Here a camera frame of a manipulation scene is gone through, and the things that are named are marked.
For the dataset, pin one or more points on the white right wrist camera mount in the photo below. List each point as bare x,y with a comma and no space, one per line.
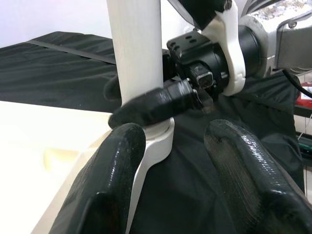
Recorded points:
234,48

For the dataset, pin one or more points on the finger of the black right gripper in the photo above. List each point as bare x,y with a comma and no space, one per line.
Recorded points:
111,90
151,107

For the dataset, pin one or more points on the white plastic table top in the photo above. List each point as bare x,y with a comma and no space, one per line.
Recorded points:
36,134

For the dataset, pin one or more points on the black tablecloth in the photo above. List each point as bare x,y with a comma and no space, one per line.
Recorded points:
190,170

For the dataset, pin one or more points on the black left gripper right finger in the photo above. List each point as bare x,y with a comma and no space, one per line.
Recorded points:
256,182

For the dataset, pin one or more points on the white plastic table leg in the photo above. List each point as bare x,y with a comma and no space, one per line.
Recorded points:
136,48

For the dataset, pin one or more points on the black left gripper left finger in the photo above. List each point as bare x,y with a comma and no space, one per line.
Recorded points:
102,182

